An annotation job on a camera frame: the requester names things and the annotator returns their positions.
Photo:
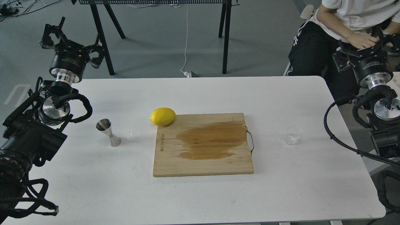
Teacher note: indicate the seated person white shirt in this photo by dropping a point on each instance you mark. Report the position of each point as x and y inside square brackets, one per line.
[349, 21]

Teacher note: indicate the yellow lemon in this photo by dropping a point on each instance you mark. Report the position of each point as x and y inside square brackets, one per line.
[162, 116]

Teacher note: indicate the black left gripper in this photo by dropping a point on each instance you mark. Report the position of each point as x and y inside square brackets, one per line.
[69, 64]

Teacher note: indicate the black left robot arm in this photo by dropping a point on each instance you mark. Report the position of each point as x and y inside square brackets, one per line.
[34, 130]

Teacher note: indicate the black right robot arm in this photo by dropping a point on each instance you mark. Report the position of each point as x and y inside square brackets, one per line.
[378, 109]

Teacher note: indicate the steel double jigger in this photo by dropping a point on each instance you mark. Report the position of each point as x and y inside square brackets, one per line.
[105, 126]

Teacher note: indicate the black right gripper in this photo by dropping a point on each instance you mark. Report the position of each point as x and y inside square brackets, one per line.
[371, 69]

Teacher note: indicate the clear glass measuring cup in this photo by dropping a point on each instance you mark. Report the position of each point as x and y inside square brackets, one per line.
[292, 135]

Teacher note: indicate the wooden cutting board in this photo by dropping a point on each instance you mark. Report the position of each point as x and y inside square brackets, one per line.
[203, 145]

